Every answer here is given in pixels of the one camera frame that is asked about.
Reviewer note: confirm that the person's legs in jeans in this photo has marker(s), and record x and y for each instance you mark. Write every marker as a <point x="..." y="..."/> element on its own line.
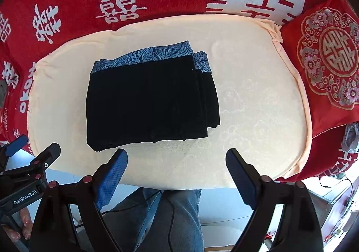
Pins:
<point x="185" y="212"/>

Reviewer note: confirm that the grey shoe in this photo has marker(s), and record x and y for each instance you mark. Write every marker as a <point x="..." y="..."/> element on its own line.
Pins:
<point x="350" y="137"/>

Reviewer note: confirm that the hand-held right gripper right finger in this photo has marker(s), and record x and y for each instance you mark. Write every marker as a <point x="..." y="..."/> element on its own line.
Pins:
<point x="241" y="179"/>

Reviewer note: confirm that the metal frame furniture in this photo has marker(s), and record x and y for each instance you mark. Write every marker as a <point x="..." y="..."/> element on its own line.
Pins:
<point x="336" y="207"/>

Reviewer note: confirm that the black pants with patterned waistband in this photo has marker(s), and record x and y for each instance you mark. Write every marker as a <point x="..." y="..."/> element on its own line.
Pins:
<point x="145" y="100"/>

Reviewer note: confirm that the person's left hand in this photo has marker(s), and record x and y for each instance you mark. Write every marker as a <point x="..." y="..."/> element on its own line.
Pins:
<point x="25" y="221"/>

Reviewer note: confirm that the red embroidered pillow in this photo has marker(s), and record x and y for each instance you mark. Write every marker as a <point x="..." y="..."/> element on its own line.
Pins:
<point x="294" y="44"/>

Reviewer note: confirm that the cream cushion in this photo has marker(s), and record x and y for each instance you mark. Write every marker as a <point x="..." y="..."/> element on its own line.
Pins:
<point x="252" y="100"/>

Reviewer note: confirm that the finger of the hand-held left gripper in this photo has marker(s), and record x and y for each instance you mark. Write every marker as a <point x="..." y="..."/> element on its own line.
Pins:
<point x="16" y="144"/>
<point x="49" y="153"/>

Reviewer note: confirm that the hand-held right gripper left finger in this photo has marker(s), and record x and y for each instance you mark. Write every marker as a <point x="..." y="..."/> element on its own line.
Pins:
<point x="112" y="179"/>

